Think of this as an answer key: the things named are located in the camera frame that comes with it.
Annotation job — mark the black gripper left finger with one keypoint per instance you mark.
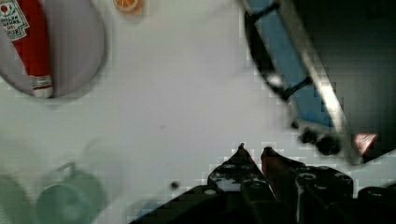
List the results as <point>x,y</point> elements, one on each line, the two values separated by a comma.
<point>240,168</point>

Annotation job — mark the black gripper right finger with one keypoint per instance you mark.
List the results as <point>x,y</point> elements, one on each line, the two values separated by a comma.
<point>301,187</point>

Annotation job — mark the black toaster oven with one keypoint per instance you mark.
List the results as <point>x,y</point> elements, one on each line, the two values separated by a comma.
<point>333,63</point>

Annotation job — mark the green measuring cup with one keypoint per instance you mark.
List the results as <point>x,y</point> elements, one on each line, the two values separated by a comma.
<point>74,197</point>

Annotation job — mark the orange slice toy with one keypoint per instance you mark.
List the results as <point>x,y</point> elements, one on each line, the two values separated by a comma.
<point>128,6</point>

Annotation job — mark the grey round plate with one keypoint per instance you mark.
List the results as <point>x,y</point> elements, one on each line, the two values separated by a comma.
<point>77,43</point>

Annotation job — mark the red ketchup bottle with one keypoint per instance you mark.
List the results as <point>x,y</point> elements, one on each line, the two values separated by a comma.
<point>25,25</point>

